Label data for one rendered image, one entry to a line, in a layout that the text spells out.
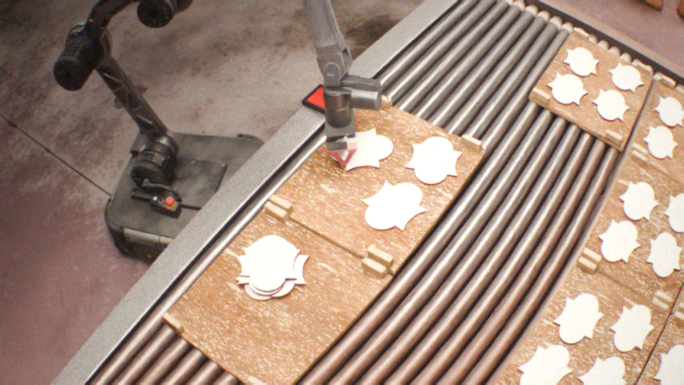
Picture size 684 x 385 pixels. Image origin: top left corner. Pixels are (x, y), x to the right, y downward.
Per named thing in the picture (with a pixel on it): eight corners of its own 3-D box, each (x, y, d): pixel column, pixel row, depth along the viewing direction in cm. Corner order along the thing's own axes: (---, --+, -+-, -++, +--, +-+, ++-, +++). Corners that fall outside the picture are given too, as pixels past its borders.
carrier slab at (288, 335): (162, 322, 179) (160, 318, 178) (267, 209, 199) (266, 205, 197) (275, 403, 164) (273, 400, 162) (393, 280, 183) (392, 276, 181)
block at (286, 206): (269, 205, 197) (267, 197, 195) (274, 200, 198) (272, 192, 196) (289, 216, 195) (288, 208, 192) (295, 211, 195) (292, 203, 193)
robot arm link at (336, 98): (325, 74, 191) (318, 91, 188) (355, 77, 189) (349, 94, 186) (328, 95, 196) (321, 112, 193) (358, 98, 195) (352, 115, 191)
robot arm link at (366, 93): (333, 51, 191) (324, 63, 184) (383, 56, 189) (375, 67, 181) (333, 98, 197) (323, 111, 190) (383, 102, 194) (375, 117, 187)
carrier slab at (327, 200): (266, 208, 199) (265, 203, 198) (370, 100, 218) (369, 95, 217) (394, 276, 183) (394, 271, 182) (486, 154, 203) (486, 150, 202)
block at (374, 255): (366, 257, 185) (366, 250, 183) (372, 251, 186) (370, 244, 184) (389, 269, 183) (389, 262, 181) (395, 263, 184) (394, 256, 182)
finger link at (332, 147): (358, 147, 205) (354, 119, 198) (359, 170, 200) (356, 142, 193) (329, 150, 205) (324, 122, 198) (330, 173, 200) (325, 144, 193)
